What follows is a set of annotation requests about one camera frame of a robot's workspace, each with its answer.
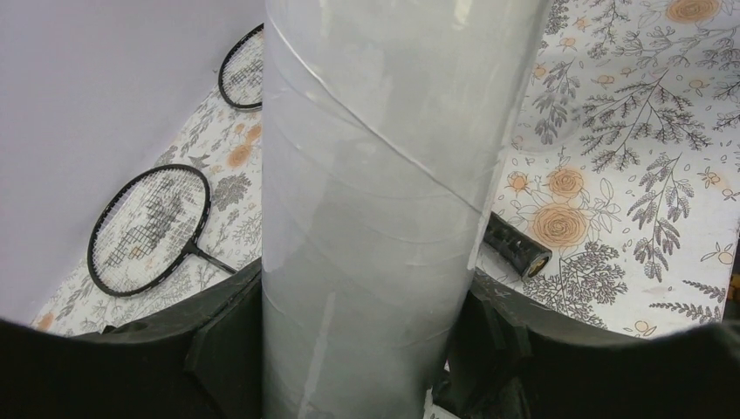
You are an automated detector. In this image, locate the black badminton racket right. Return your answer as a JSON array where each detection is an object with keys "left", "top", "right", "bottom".
[{"left": 217, "top": 24, "right": 264, "bottom": 112}]

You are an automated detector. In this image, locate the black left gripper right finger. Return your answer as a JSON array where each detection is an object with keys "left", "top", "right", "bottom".
[{"left": 433, "top": 271, "right": 739, "bottom": 418}]

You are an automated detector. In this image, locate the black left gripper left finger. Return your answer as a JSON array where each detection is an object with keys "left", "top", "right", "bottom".
[{"left": 1, "top": 261, "right": 263, "bottom": 418}]

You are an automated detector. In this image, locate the black badminton racket left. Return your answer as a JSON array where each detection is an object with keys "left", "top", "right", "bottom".
[{"left": 86, "top": 164, "right": 236, "bottom": 298}]

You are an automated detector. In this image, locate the black badminton racket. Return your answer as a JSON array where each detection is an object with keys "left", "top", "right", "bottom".
[
  {"left": 217, "top": 24, "right": 264, "bottom": 112},
  {"left": 86, "top": 164, "right": 236, "bottom": 298}
]

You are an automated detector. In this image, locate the white shuttlecock tube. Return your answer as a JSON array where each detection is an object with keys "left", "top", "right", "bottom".
[{"left": 261, "top": 1, "right": 552, "bottom": 418}]

